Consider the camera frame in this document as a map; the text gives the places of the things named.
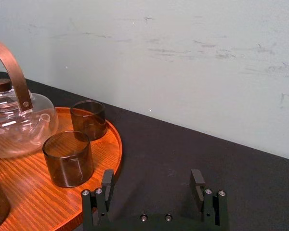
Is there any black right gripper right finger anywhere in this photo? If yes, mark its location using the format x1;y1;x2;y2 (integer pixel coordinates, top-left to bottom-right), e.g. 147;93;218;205
189;169;230;228

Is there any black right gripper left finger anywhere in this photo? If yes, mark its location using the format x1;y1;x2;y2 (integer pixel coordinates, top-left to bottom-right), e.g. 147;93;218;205
81;169;115;227

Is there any round orange wooden tray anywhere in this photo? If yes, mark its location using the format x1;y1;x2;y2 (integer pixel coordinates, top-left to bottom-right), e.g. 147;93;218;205
0;106;123;231

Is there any black table cloth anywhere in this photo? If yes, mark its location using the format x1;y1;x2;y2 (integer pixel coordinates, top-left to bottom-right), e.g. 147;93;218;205
0;71;289;231

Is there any clear glass teapot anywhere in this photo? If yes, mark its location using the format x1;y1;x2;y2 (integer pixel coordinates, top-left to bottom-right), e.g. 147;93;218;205
0;86;60;159

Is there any dark wooden teapot lid knob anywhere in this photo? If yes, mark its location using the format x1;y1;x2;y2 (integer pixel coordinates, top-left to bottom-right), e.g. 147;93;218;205
0;78;11;92

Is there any brown teapot handle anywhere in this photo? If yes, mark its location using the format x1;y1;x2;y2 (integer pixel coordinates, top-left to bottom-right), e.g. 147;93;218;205
0;39;34;113

